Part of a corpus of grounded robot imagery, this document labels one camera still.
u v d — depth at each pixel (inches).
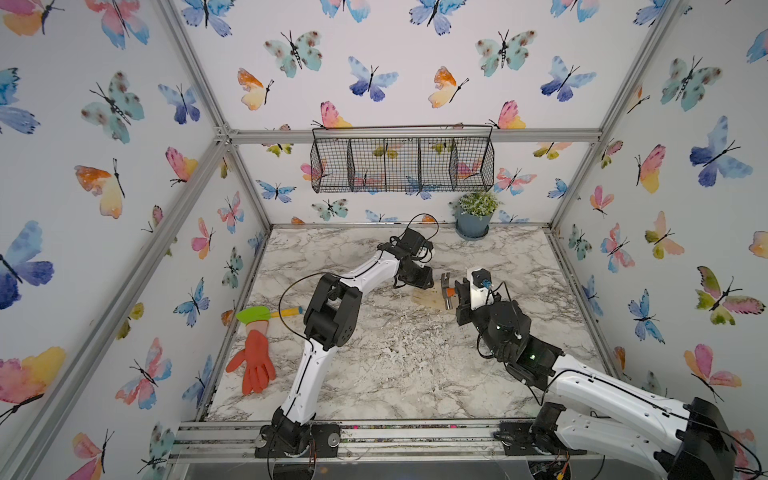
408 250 31.6
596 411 19.5
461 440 29.7
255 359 33.3
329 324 23.0
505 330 21.2
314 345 23.6
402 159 38.8
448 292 33.3
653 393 18.0
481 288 23.8
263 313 38.1
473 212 42.3
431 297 37.8
